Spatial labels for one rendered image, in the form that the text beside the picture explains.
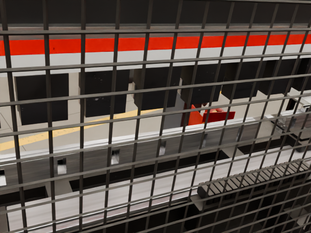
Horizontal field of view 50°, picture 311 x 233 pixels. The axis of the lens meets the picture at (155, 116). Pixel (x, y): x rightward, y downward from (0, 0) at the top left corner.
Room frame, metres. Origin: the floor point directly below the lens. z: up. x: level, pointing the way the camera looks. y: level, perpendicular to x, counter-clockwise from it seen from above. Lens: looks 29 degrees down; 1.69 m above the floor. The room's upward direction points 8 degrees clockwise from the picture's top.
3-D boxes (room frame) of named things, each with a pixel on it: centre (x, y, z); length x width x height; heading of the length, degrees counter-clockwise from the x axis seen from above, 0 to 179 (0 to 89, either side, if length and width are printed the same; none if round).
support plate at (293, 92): (1.74, -0.76, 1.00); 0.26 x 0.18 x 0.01; 30
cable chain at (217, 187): (0.88, -0.36, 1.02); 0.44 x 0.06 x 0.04; 120
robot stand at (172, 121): (2.13, -0.19, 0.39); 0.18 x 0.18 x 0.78; 41
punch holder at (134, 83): (1.13, 0.02, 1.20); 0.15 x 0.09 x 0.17; 120
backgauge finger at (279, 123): (1.27, -0.57, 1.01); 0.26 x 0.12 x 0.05; 30
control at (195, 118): (1.75, -0.33, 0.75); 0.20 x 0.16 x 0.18; 111
